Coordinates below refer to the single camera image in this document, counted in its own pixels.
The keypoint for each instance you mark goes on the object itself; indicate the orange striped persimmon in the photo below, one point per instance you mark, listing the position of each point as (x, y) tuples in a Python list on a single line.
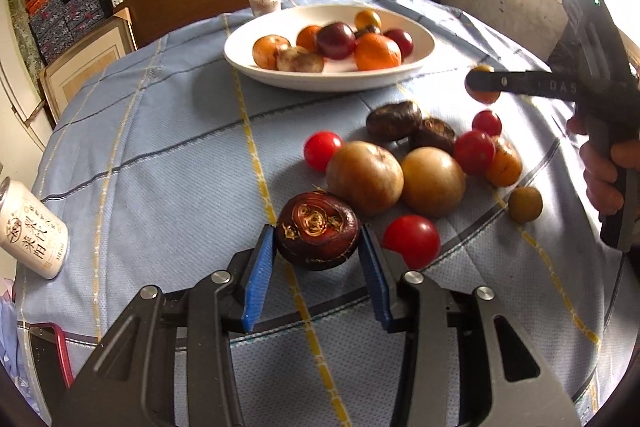
[(506, 163)]

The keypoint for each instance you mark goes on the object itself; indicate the person's right hand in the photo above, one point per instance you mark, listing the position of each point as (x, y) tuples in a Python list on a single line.
[(600, 179)]

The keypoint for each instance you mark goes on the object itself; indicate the stack of blue patterned boxes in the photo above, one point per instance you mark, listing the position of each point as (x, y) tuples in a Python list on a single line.
[(70, 22)]

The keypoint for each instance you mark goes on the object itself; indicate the phone with red case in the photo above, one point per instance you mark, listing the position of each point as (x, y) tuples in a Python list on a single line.
[(45, 357)]

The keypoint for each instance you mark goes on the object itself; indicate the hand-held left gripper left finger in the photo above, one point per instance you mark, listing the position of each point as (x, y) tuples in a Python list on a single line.
[(257, 287)]

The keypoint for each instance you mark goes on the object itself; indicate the white plate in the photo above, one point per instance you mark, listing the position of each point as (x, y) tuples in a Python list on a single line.
[(330, 79)]

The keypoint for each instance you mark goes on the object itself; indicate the dark purple plum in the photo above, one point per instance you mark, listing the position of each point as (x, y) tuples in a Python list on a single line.
[(335, 41), (402, 42)]

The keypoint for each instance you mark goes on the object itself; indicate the small yellow-orange citrus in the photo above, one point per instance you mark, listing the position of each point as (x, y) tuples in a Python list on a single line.
[(484, 98), (367, 18)]

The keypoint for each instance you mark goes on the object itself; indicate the white beverage can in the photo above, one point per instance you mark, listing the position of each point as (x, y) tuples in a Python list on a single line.
[(30, 232)]

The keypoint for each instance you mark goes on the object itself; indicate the green patterned board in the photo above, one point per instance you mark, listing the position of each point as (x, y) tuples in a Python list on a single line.
[(22, 32)]

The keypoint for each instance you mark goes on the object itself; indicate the blue checked tablecloth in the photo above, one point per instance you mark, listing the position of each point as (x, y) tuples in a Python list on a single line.
[(175, 157)]

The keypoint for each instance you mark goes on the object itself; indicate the small tan longan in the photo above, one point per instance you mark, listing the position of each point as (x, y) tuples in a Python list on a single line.
[(525, 204)]

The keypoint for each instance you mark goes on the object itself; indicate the orange mandarin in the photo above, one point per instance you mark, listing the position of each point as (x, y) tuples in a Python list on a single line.
[(307, 38), (377, 53)]

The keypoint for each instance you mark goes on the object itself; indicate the red tomato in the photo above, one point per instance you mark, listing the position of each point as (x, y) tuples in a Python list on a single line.
[(322, 150), (486, 122), (472, 152), (412, 239)]

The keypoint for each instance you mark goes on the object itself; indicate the light wooden framed panel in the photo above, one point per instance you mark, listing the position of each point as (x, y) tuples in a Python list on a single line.
[(85, 62)]

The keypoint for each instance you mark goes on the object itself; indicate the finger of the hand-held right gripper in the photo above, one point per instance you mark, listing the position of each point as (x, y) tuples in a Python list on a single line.
[(520, 83)]

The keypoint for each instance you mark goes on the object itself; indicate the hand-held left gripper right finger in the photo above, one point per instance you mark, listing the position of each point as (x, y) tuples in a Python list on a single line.
[(377, 287)]

